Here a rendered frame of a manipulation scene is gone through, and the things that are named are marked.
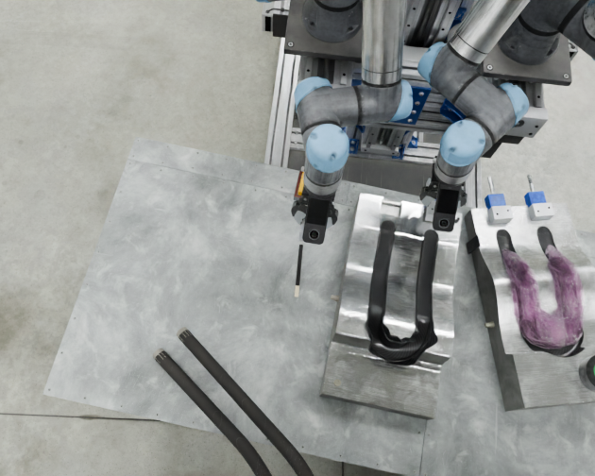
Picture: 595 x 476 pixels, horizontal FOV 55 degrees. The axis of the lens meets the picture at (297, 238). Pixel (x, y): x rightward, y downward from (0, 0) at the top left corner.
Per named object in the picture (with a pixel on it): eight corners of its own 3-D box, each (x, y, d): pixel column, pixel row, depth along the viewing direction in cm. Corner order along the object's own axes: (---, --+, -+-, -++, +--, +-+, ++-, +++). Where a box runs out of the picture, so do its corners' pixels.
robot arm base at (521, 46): (496, 13, 147) (511, -16, 137) (553, 20, 147) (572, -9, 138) (497, 61, 141) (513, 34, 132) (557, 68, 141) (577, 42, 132)
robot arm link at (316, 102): (345, 93, 115) (356, 140, 112) (290, 100, 114) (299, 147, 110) (350, 69, 108) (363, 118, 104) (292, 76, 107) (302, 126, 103)
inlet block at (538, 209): (515, 179, 154) (523, 170, 148) (533, 178, 154) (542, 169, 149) (526, 224, 149) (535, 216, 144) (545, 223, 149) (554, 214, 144)
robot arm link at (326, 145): (346, 115, 102) (355, 157, 99) (338, 145, 112) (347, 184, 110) (302, 121, 101) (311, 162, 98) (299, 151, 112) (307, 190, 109)
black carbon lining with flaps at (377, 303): (378, 221, 143) (385, 206, 134) (441, 234, 142) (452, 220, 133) (355, 358, 130) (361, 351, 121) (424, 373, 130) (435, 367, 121)
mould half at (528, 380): (464, 216, 152) (478, 199, 142) (556, 211, 154) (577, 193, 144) (504, 411, 134) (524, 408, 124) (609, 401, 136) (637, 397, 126)
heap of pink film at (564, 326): (493, 249, 143) (505, 238, 135) (561, 245, 144) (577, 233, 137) (517, 353, 134) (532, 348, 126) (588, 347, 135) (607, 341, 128)
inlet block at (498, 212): (476, 182, 153) (484, 173, 148) (494, 180, 153) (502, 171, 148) (486, 227, 148) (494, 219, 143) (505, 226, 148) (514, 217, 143)
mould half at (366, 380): (355, 206, 151) (363, 183, 139) (450, 227, 151) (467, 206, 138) (319, 396, 133) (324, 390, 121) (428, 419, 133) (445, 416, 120)
